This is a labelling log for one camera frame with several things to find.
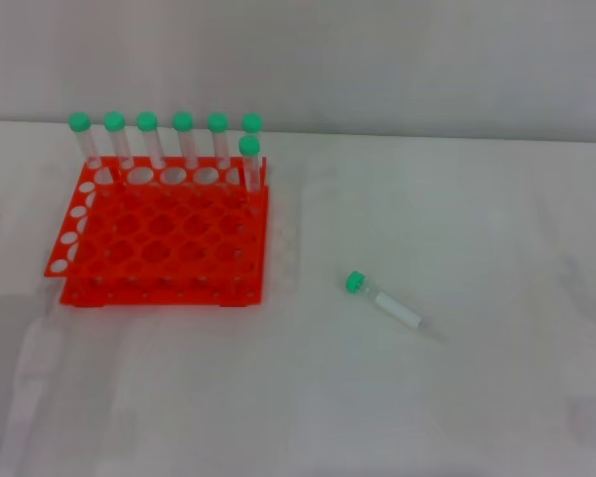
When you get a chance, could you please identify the orange plastic test tube rack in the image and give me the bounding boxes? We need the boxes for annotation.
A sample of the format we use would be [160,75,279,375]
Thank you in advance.
[43,156,270,308]

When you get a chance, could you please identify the green capped clear test tube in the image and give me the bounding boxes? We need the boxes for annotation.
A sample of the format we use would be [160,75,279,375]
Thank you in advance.
[135,110,168,171]
[240,112,264,150]
[68,110,103,171]
[206,111,232,171]
[171,110,201,171]
[237,135,263,195]
[102,110,136,171]

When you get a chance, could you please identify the white labelled green capped tube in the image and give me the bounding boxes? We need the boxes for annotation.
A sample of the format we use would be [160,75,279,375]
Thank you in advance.
[345,269,449,345]

